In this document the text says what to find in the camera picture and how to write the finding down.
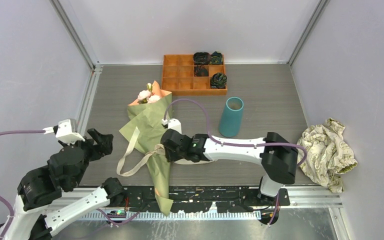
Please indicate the dark rolled sock middle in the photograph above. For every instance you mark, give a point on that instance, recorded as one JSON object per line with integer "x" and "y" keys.
{"x": 201, "y": 71}

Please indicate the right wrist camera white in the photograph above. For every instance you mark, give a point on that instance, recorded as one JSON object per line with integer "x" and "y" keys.
{"x": 173, "y": 124}

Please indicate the orange wooden divider tray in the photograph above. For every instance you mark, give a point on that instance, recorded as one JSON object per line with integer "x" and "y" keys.
{"x": 178, "y": 76}

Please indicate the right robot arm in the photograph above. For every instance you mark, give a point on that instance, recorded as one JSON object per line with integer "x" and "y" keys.
{"x": 278, "y": 157}

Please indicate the teal vase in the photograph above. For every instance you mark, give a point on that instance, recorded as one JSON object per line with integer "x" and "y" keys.
{"x": 231, "y": 117}

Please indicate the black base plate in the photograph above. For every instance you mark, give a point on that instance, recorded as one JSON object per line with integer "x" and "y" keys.
{"x": 194, "y": 199}

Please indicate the pink flowers bunch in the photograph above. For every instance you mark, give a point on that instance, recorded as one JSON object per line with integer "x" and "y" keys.
{"x": 152, "y": 94}

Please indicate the green wrapping paper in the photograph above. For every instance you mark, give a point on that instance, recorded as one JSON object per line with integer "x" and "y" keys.
{"x": 144, "y": 132}

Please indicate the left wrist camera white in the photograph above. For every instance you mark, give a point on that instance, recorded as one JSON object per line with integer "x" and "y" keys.
{"x": 66, "y": 131}

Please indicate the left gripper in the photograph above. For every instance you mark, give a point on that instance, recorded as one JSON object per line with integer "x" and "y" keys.
{"x": 100, "y": 149}

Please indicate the teal rolled sock back-right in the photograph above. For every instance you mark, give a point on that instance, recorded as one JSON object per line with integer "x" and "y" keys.
{"x": 216, "y": 58}

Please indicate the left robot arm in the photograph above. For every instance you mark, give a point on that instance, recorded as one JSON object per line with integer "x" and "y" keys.
{"x": 63, "y": 172}

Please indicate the green rolled sock front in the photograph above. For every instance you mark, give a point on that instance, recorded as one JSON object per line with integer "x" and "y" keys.
{"x": 218, "y": 81}

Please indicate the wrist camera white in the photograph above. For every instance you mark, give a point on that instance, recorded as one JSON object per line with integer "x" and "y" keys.
{"x": 66, "y": 131}
{"x": 173, "y": 124}

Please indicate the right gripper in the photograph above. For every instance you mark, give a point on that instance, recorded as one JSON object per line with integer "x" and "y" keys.
{"x": 170, "y": 156}

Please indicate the dark rolled sock back-left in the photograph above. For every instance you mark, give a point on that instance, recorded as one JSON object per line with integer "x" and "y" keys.
{"x": 201, "y": 58}

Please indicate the patterned cream cloth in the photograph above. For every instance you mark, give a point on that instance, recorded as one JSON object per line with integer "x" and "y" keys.
{"x": 328, "y": 155}

